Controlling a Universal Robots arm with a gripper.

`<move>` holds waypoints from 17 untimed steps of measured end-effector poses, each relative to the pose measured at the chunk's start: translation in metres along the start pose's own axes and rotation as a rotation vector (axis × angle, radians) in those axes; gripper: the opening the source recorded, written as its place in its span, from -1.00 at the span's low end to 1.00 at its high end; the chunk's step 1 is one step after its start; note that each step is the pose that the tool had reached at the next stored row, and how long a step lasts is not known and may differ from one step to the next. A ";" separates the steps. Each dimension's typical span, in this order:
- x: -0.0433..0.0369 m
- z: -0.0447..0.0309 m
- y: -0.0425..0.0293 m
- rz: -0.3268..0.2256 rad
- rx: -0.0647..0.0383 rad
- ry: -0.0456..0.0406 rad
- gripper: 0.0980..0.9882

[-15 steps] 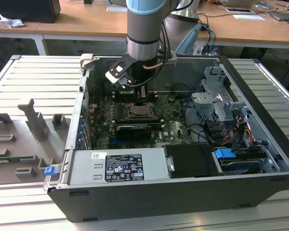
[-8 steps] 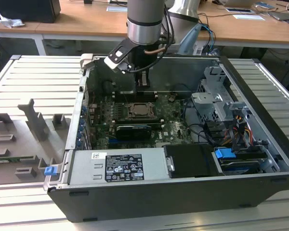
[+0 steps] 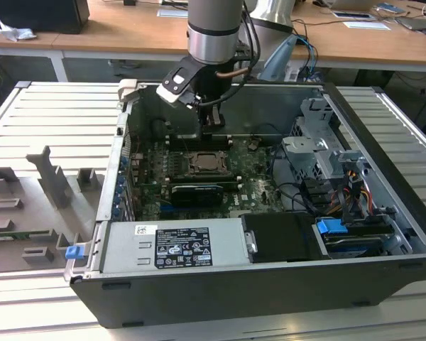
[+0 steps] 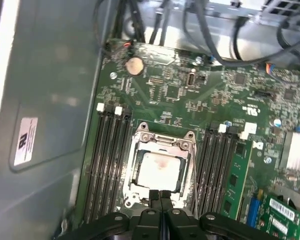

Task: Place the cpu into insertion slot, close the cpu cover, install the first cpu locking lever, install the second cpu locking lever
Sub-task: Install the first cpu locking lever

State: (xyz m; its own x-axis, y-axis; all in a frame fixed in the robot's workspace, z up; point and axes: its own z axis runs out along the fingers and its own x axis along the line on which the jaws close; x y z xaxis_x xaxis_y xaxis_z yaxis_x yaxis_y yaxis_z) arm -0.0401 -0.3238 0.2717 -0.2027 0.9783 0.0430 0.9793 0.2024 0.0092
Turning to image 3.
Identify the blue plastic latch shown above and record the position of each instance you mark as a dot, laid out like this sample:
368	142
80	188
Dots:
74	252

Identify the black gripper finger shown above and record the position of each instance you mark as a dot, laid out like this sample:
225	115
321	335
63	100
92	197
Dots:
205	122
218	117

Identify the blue notebook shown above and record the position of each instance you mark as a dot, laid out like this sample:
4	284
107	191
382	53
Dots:
390	8

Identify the grey laptop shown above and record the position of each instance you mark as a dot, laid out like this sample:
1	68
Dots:
351	3

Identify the black plastic cover box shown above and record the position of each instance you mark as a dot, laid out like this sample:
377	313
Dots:
280	238

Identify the black graphics card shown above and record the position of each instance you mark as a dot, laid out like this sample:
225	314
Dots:
197	195

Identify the silver metal drive cage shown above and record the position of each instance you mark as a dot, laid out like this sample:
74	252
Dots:
305	160

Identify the hard disk in blue carrier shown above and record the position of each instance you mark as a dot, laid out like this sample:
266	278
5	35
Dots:
332	226

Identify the grey power supply box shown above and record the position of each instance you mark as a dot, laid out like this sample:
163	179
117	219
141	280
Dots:
128	248

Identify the crumpled white paper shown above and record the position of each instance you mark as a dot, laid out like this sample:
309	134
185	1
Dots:
16	32

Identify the CPU socket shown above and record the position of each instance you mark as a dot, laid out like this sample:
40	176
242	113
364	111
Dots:
209	174

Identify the black open PC case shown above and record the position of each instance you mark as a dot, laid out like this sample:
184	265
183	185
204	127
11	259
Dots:
234	298

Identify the beige case latch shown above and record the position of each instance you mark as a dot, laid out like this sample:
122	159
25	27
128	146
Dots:
128	90

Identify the green motherboard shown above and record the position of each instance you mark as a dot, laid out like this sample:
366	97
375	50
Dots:
255	192

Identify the green RAM stick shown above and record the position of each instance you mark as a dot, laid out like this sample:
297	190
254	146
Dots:
14	234

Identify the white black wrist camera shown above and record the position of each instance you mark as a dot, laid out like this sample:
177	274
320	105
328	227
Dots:
165	93

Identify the dark grey flat notebook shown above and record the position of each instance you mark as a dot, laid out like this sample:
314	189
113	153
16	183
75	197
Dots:
415	23

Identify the black camera bracket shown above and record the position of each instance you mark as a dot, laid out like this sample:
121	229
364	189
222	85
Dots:
188	65

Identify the black box on desk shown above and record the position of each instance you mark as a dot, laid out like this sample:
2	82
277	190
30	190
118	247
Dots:
39	14

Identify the wooden desk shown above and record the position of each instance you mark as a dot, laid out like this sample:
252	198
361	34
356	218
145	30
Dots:
128	35

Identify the pale blue teach pendant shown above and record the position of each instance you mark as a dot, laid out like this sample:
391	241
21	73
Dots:
280	57

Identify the white paper sheet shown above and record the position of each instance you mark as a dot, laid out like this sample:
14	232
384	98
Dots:
365	25

